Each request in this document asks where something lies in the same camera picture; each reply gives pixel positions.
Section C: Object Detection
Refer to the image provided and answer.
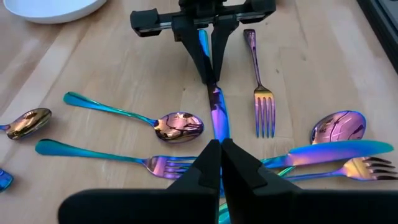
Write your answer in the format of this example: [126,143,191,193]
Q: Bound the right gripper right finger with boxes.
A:
[221,139,398,224]

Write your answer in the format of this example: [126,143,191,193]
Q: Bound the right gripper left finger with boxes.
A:
[58,139,222,224]

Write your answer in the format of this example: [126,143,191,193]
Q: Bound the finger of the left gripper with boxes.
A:
[211,21,240,82]
[173,23,215,85]

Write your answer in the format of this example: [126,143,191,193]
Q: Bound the iridescent rainbow fork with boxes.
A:
[283,156,398,182]
[34,138,197,181]
[0,167,14,193]
[243,28,277,139]

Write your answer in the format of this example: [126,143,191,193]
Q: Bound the iridescent rainbow table knife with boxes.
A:
[198,29,232,144]
[260,139,395,170]

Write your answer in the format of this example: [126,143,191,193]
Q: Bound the iridescent rainbow spoon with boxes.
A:
[0,107,53,141]
[63,91,205,144]
[217,110,368,224]

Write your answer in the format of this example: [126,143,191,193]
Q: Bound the white round plate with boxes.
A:
[2,0,108,25]

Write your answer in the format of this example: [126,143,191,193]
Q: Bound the black aluminium table frame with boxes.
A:
[356,0,398,74]

